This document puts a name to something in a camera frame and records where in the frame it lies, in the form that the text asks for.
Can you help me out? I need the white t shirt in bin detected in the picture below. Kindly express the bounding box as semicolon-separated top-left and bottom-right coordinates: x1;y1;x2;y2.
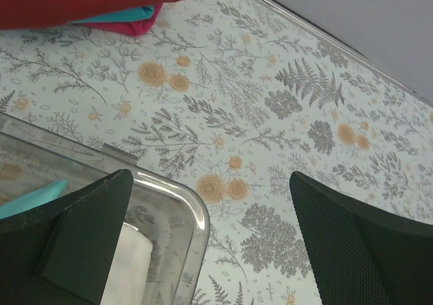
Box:
101;223;153;305

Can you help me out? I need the floral patterned table mat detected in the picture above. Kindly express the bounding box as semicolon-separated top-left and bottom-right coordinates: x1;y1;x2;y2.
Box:
1;0;432;304

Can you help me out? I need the folded pink t shirt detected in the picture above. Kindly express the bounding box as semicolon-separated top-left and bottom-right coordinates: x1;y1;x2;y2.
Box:
84;4;163;37

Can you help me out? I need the light teal t shirt in bin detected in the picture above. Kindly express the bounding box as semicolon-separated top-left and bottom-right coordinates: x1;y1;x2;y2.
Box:
1;180;68;219

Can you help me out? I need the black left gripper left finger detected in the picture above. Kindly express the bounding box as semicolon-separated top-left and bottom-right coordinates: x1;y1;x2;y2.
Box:
1;169;133;304

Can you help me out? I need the folded teal t shirt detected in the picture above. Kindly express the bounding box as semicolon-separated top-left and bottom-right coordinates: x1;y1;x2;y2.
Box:
71;5;155;24

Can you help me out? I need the clear plastic bin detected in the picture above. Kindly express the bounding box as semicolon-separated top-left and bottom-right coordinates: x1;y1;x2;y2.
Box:
1;114;210;304

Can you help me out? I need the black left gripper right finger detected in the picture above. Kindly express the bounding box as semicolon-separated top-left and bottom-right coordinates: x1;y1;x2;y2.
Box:
290;172;432;304

